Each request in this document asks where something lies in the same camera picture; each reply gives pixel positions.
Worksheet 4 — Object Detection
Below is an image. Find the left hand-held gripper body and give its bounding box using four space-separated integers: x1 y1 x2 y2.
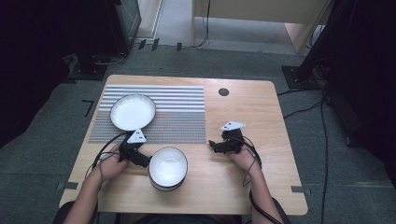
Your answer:
118 129 148 163

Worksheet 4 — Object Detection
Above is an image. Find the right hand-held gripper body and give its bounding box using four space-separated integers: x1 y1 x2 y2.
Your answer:
219 120 247 154

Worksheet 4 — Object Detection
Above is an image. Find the white plate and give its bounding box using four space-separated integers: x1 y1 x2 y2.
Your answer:
109 93 157 132

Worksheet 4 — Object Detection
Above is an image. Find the person's right hand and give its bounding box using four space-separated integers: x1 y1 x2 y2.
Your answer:
227 146 261 173

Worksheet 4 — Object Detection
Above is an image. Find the person's left hand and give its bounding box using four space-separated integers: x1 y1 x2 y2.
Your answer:
94 152 129 183

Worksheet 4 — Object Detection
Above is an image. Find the grey striped placemat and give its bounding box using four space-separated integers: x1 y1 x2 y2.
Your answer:
88 84 207 145

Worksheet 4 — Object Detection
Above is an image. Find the black tape corner mark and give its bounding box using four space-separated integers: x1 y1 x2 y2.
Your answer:
81 99 95 118

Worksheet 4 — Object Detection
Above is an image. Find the person's dark clothing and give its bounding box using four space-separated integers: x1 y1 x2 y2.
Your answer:
115 214 245 224

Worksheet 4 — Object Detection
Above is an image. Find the grey tape strip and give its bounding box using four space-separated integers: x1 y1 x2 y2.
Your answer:
290 185 312 196
56 181 79 190

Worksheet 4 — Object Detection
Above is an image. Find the black stand base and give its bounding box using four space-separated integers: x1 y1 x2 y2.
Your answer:
68 54 108 82
281 64 322 91

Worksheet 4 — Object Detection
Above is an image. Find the black equipment case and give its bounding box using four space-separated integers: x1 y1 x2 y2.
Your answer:
105 0 143 54

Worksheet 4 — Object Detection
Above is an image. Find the dark curtain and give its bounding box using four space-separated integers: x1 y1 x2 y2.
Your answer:
323 0 396 188
0 0 120 148

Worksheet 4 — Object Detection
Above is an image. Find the light wooden desk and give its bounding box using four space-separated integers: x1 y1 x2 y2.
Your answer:
191 0 332 55

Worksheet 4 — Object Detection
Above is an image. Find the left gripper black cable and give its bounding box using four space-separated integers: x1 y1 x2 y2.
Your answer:
84 132 130 180

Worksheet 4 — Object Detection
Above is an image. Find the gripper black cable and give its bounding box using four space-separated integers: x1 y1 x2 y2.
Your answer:
241 134 283 224
84 132 130 180

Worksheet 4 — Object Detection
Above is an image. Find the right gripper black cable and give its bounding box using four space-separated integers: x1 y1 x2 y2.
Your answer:
241 134 283 224

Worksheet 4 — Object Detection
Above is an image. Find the black floor cable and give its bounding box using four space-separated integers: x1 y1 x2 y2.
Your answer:
318 96 330 224
276 88 310 97
283 101 325 120

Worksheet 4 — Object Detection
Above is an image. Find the black hanging cable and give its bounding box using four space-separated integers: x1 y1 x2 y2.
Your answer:
190 0 211 49

